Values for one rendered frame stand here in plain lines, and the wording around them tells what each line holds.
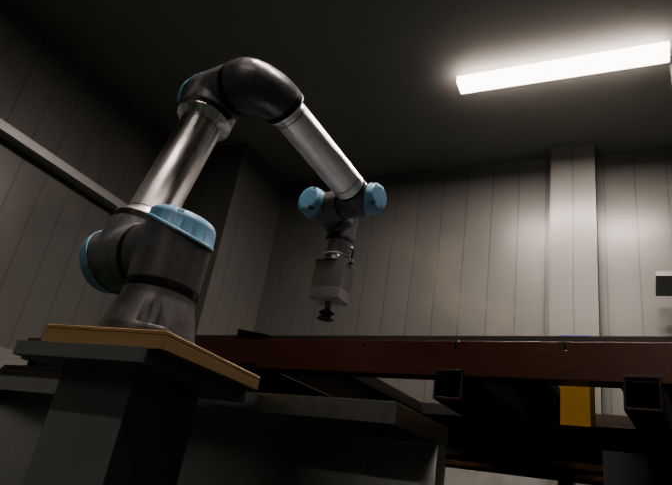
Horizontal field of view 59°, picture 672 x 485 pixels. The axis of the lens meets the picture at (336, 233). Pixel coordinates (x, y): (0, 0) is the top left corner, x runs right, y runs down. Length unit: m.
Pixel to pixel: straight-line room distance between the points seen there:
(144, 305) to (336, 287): 0.66
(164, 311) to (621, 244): 3.88
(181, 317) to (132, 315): 0.07
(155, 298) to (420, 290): 3.80
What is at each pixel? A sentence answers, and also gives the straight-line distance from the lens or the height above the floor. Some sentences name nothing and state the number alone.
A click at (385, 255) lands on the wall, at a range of 4.84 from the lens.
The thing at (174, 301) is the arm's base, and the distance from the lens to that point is 0.92.
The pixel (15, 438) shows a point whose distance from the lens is 1.72.
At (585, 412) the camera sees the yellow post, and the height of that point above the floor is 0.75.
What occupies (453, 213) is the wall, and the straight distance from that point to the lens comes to 4.82.
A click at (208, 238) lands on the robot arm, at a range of 0.98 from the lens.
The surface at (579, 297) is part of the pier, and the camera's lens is 4.22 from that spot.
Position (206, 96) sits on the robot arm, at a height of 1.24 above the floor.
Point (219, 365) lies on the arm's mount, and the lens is 0.88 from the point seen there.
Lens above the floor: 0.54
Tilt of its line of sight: 24 degrees up
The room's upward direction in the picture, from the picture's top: 10 degrees clockwise
